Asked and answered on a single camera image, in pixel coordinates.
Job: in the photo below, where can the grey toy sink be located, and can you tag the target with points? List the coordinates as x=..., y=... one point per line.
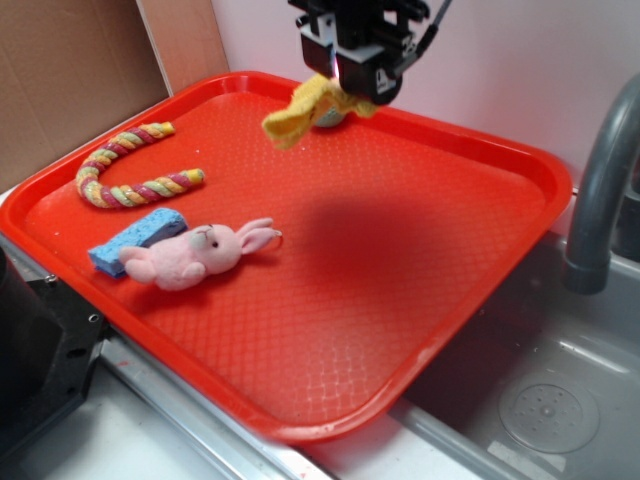
x=540, y=384

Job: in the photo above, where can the multicolour rope toy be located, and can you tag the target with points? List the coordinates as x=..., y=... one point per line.
x=90, y=188

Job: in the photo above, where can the red plastic tray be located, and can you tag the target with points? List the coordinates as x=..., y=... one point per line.
x=394, y=231

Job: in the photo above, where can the blue sponge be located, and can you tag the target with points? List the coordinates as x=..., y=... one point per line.
x=160, y=224

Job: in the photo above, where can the grey faucet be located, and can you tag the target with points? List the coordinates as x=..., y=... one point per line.
x=605, y=218

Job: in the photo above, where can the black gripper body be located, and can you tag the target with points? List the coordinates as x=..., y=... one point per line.
x=351, y=25

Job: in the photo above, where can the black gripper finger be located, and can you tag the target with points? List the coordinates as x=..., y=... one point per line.
x=365, y=73
x=319, y=53

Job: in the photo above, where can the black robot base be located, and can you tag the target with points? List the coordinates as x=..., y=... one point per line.
x=50, y=338

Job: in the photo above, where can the pink plush bunny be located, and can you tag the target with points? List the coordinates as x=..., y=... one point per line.
x=183, y=261

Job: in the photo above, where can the yellow cloth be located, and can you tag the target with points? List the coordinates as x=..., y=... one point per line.
x=286, y=127

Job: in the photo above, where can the brown cardboard panel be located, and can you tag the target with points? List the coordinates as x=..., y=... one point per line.
x=71, y=70

